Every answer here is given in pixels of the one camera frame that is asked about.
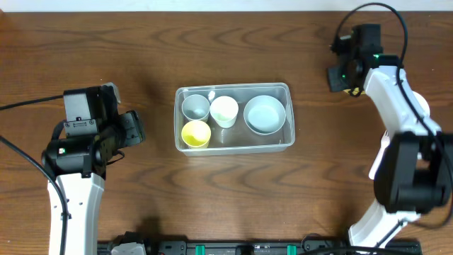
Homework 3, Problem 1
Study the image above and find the white plastic bowl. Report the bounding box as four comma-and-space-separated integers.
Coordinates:
413, 91, 430, 118

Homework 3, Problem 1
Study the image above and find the grey blue plastic bowl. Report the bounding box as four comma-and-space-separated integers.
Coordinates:
243, 95, 287, 135

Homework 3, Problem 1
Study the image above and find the white plastic cup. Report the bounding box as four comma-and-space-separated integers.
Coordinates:
210, 96, 239, 128

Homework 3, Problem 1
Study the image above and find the grey plastic cup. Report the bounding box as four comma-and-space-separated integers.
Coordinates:
182, 94, 210, 122

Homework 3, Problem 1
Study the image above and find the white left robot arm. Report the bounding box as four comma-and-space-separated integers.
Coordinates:
42, 110, 145, 254

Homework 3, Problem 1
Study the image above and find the clear plastic container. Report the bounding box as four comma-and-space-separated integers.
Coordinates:
173, 82, 295, 157

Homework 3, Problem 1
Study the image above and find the yellow plastic bowl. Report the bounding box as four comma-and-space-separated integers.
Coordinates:
344, 88, 365, 97

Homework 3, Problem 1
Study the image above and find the yellow plastic cup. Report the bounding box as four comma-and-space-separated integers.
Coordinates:
181, 120, 212, 149

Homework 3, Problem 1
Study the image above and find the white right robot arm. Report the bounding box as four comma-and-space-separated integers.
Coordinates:
328, 53, 452, 248

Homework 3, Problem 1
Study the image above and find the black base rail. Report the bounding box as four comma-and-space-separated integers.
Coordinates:
97, 232, 351, 255

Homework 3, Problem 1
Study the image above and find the pink plastic fork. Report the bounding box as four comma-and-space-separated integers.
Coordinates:
368, 130, 390, 180

